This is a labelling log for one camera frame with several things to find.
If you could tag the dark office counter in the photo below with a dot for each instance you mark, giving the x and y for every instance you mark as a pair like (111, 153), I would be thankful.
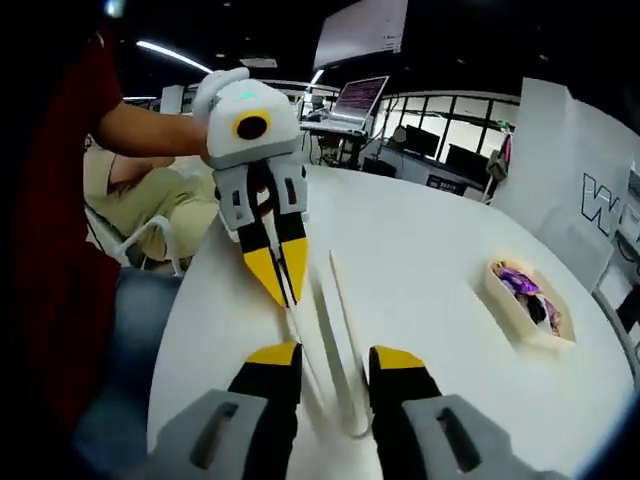
(415, 170)

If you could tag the large hanging display screen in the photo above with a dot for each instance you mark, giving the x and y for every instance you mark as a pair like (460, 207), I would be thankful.
(360, 30)

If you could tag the white chair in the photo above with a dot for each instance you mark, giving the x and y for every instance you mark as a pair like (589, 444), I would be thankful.
(107, 235)

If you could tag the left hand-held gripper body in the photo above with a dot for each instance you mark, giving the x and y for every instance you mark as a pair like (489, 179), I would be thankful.
(225, 150)

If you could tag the operator in red shirt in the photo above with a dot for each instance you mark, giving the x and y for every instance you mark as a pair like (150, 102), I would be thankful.
(60, 225)

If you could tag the gold purple food packet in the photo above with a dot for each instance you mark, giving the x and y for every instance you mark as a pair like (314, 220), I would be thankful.
(520, 282)

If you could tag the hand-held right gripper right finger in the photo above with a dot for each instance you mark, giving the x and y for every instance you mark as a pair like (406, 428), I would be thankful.
(400, 400)

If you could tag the cream hexagonal container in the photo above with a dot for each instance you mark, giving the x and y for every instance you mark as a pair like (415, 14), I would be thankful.
(505, 320)

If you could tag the ceiling light strip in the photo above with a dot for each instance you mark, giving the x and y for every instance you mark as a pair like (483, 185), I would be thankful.
(175, 56)
(316, 79)

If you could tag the person's blue jeans leg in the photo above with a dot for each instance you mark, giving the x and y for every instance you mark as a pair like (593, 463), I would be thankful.
(135, 325)

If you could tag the white standing desk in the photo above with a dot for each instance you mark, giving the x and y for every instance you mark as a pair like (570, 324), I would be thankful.
(325, 126)

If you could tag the black monitor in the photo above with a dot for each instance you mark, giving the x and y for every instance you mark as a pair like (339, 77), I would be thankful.
(467, 159)
(425, 140)

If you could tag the desk monitor with text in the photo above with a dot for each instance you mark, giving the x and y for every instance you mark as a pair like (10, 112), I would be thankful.
(360, 97)

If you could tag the coat stand with bag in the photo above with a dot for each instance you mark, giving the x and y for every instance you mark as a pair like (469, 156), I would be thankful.
(497, 165)

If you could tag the black food clear packet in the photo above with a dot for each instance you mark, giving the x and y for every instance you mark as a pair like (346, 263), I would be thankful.
(537, 307)

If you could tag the white food tongs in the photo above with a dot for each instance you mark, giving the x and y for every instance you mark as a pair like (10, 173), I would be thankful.
(327, 325)

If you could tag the white ceiling unit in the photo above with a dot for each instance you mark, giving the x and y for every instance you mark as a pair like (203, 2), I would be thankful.
(260, 63)

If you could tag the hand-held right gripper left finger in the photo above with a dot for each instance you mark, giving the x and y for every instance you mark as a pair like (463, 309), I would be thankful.
(265, 390)

